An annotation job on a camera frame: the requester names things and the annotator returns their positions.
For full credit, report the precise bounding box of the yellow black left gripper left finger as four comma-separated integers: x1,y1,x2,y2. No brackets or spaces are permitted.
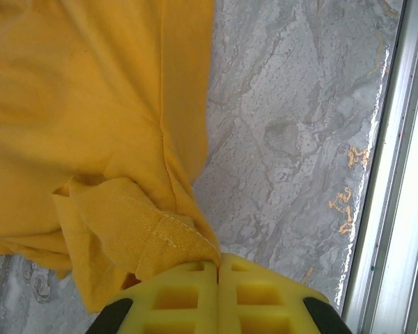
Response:
86,261,219,334

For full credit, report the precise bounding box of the long aluminium mounting rail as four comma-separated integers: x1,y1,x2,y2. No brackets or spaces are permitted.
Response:
341,0,418,334

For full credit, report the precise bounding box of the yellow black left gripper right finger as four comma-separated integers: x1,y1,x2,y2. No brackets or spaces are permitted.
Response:
218,253,349,334

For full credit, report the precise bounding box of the orange t-shirt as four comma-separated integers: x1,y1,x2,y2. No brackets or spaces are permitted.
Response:
0,0,221,314

